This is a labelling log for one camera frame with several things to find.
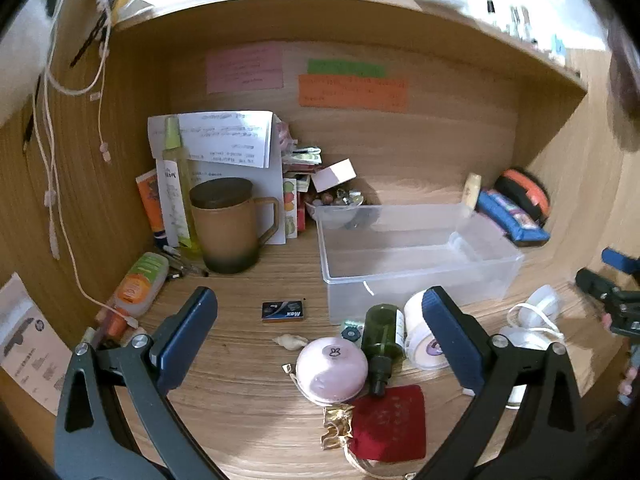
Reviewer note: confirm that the white paper leaflet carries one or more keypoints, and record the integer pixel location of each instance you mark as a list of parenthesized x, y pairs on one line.
[(30, 345)]

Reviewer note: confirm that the wooden desktop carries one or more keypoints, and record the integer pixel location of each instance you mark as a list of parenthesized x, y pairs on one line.
[(240, 410)]

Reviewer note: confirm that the cream seashell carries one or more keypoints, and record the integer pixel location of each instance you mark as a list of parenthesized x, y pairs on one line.
[(291, 342)]

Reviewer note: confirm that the cream tube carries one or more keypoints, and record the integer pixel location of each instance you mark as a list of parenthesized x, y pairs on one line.
[(472, 190)]

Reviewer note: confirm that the red fabric pouch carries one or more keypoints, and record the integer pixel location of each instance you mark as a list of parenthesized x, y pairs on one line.
[(390, 422)]

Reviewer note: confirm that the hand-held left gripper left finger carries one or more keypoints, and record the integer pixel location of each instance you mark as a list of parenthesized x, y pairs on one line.
[(187, 340)]

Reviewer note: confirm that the dark green glass bottle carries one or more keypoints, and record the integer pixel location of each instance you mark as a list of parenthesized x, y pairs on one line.
[(382, 335)]

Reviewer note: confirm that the pink sticky note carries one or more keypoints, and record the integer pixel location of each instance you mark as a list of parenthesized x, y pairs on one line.
[(245, 69)]

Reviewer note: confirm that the colourful small boxes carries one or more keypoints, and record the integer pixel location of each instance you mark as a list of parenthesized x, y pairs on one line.
[(294, 205)]

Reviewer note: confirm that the clear plastic storage box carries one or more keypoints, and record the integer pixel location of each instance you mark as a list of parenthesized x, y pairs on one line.
[(400, 260)]

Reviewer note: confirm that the green and orange bottle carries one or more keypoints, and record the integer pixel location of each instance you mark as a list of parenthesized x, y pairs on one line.
[(140, 285)]

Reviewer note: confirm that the wooden shelf board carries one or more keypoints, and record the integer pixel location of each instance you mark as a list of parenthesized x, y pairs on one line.
[(300, 15)]

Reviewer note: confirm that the blue snack packet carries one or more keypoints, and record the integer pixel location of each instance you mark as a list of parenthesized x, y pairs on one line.
[(510, 217)]

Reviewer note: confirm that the orange tube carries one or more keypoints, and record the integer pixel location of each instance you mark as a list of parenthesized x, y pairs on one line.
[(150, 200)]

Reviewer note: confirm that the black and orange round case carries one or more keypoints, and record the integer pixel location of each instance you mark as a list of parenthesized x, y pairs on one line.
[(527, 192)]

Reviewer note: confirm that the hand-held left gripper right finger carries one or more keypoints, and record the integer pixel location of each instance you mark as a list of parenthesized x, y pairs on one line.
[(450, 340)]

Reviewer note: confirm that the small pink and white box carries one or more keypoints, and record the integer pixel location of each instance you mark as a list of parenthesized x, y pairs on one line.
[(334, 175)]

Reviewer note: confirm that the black card box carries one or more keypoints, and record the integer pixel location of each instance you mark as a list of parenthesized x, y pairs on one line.
[(283, 311)]

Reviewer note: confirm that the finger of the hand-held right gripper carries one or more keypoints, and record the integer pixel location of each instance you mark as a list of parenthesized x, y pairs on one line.
[(595, 282), (620, 260)]

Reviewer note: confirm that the orange pen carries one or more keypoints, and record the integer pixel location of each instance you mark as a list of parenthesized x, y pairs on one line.
[(116, 324)]

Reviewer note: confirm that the stack of small packets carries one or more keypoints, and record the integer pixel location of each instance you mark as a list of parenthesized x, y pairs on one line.
[(300, 155)]

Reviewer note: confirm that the brown mug with lid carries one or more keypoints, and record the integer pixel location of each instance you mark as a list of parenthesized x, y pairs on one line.
[(225, 230)]

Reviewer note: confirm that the green sticky note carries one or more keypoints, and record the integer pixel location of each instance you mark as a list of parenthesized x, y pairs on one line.
[(345, 68)]

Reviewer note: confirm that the person's right hand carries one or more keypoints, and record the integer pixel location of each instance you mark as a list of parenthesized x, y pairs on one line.
[(631, 385)]

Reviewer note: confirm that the pink round case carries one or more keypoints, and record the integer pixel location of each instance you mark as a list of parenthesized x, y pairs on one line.
[(332, 372)]

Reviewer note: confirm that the small black gear-shaped piece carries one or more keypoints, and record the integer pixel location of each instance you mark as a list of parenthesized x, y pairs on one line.
[(351, 333)]

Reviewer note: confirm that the orange sticky note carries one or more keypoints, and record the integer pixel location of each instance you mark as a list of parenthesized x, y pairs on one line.
[(352, 92)]

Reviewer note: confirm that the clear bowl of trinkets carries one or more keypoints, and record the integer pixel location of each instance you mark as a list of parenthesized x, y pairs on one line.
[(337, 207)]

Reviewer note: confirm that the yellow spray bottle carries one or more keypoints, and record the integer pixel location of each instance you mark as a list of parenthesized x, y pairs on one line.
[(179, 185)]

